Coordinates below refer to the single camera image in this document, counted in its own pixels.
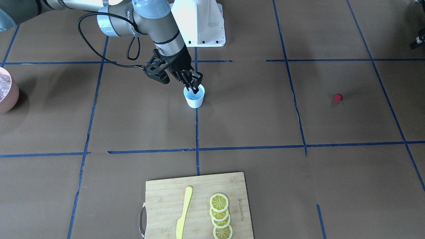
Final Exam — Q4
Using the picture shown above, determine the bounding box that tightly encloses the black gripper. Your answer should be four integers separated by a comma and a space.
166, 46, 203, 94

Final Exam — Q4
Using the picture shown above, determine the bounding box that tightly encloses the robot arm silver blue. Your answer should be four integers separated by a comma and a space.
0, 0, 203, 94

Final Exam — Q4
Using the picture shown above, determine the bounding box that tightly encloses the light blue plastic cup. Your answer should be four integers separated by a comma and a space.
183, 84, 205, 109

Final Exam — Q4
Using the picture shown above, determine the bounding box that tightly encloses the pile of clear ice cubes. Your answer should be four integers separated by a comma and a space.
0, 74, 12, 101

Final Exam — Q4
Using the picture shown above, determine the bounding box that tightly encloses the red strawberry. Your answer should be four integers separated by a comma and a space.
334, 94, 343, 102

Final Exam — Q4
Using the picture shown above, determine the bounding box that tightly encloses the wooden cutting board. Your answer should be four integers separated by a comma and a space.
139, 172, 254, 239

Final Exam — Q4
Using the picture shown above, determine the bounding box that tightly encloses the yellow plastic knife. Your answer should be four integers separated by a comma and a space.
175, 186, 193, 239

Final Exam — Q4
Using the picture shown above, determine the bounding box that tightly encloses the pink bowl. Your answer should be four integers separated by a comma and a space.
0, 67, 19, 115

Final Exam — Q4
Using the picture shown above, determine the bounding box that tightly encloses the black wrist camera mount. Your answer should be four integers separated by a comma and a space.
143, 49, 170, 84

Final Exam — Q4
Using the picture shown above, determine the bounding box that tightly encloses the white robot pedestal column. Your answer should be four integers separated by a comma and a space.
171, 0, 226, 47

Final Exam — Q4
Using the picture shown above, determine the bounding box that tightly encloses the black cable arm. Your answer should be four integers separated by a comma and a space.
77, 12, 148, 69

